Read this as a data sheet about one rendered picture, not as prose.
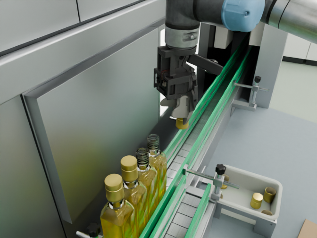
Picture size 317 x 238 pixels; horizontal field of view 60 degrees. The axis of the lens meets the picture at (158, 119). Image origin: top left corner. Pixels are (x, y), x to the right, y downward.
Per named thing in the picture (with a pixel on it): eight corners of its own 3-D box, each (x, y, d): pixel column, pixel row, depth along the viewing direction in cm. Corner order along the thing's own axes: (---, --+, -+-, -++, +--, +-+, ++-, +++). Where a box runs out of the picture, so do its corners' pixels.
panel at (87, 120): (191, 75, 133) (196, -1, 114) (197, 76, 132) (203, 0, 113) (62, 219, 66) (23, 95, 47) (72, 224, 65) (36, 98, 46)
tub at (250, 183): (216, 178, 107) (219, 162, 102) (277, 198, 99) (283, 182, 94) (203, 212, 94) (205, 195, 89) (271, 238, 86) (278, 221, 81)
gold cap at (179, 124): (183, 120, 78) (185, 107, 76) (190, 127, 75) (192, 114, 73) (173, 123, 77) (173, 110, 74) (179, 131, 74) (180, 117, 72)
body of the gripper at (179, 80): (153, 89, 69) (153, 42, 62) (181, 82, 73) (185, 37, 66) (168, 103, 64) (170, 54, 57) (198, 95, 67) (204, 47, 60)
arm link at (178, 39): (187, 18, 63) (208, 28, 58) (185, 38, 66) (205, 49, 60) (158, 22, 60) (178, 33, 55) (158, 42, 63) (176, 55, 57)
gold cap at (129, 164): (127, 167, 61) (125, 153, 58) (141, 173, 60) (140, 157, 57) (118, 178, 58) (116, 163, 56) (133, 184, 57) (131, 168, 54)
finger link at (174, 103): (156, 114, 76) (159, 87, 70) (174, 108, 78) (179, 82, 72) (161, 121, 74) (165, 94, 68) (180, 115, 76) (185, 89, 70)
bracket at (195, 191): (188, 198, 92) (189, 183, 88) (216, 208, 88) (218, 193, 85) (184, 206, 89) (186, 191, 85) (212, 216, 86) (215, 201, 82)
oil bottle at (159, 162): (149, 197, 84) (148, 142, 72) (166, 204, 82) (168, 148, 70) (141, 211, 80) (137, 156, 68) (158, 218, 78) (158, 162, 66)
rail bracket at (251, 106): (228, 111, 143) (235, 70, 130) (262, 118, 137) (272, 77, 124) (226, 115, 139) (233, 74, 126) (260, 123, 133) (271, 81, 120)
